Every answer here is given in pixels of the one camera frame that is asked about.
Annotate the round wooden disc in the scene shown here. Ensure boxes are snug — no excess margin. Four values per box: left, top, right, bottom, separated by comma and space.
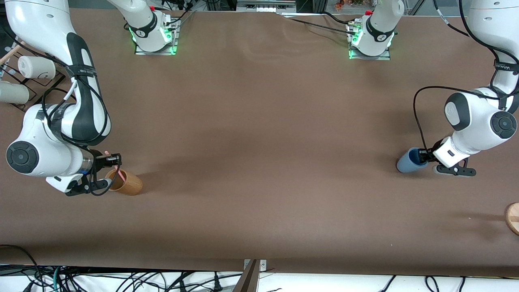
505, 202, 519, 236

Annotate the grey metal box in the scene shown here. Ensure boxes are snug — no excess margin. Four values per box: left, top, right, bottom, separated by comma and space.
236, 0, 297, 13

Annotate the brown wooden cup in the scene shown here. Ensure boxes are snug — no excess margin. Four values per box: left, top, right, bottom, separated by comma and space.
105, 168, 143, 196

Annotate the blue plastic cup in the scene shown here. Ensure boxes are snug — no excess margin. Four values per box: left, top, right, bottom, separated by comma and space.
397, 147, 429, 174

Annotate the dark brown bar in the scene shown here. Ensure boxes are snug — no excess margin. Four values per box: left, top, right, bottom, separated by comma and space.
232, 260, 260, 292

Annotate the orange background clutter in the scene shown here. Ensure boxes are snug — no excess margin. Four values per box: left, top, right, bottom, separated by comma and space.
335, 0, 365, 11

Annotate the black table cable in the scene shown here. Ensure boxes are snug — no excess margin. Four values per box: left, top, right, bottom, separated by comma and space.
284, 16, 357, 35
322, 11, 357, 27

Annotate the pink straw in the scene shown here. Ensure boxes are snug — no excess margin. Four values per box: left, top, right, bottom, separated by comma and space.
104, 151, 124, 182

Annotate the plain white cup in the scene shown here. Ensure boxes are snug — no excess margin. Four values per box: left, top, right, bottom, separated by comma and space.
0, 81, 30, 104

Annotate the white cup with face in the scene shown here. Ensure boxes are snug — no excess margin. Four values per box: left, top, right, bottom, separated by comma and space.
17, 56, 56, 80

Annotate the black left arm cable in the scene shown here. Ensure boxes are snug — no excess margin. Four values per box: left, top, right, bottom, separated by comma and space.
413, 0, 519, 151

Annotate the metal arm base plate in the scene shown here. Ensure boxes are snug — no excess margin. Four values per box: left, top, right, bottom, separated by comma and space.
135, 18, 180, 56
349, 22, 392, 61

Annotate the wooden rack dowel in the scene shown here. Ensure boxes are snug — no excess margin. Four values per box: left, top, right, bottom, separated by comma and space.
0, 41, 26, 65

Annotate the black cup rack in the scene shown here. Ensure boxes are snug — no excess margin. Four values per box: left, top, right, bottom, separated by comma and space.
0, 41, 66, 114

